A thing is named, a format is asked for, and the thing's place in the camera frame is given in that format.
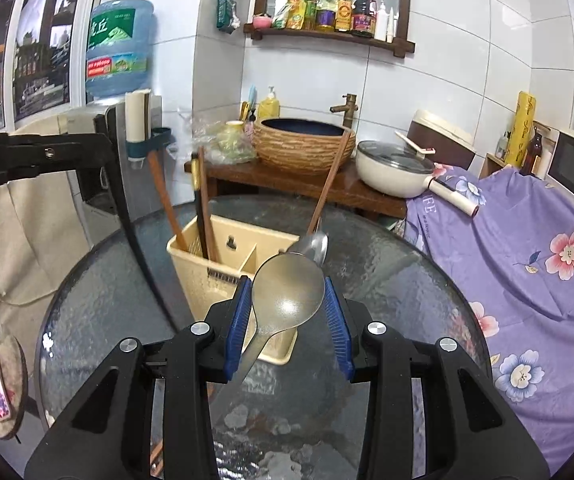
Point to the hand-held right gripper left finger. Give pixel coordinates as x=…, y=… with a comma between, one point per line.
x=237, y=325

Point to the cream plastic utensil holder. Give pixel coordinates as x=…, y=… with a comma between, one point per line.
x=192, y=285

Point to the white lint roller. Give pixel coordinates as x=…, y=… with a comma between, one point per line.
x=454, y=197

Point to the bronze faucet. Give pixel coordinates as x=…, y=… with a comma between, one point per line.
x=348, y=107

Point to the brown white rice cooker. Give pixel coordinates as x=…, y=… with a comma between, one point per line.
x=447, y=140

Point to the woven wooden wash basin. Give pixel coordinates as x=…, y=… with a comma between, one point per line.
x=302, y=152

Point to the beige cloth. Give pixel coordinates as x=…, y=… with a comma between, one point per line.
x=17, y=240

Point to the row of condiment bottles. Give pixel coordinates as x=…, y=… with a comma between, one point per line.
x=344, y=12

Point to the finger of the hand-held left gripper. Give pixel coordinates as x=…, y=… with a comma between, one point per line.
x=47, y=169
x=47, y=146

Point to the blue water jug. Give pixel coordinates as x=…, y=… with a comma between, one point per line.
x=117, y=50

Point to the green hanging packet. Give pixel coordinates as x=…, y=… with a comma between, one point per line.
x=228, y=10

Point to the grey water dispenser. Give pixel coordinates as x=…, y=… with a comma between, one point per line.
x=74, y=121

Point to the teal cup holder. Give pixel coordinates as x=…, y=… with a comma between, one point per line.
x=159, y=142

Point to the wooden spice rack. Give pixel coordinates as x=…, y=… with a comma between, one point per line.
x=492, y=165

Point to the yellow wrap roll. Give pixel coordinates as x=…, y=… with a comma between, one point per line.
x=526, y=130

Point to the white paper cup stack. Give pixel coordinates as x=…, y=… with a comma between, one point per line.
x=137, y=115

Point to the yellow soap bottle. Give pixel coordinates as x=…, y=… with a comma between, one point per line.
x=268, y=107

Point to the clear plastic bag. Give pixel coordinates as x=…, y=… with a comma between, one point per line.
x=202, y=140

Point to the pink small bowl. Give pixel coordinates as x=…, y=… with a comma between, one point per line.
x=262, y=21

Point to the purple floral cloth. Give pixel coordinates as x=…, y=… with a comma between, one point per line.
x=517, y=285

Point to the yellow seasoning packet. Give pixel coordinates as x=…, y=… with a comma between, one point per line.
x=292, y=12

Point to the dark wooden counter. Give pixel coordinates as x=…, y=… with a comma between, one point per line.
x=267, y=180

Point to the white pot with glass lid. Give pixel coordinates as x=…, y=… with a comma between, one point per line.
x=392, y=170

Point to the wooden framed mirror shelf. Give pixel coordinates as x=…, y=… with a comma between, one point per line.
x=327, y=39

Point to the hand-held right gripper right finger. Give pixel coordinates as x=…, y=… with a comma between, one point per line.
x=338, y=332

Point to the white rice paddle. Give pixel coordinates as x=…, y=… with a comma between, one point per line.
x=414, y=144

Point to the yellow cup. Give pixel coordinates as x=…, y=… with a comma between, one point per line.
x=233, y=135

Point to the window with dark frame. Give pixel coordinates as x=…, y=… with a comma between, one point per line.
x=42, y=45

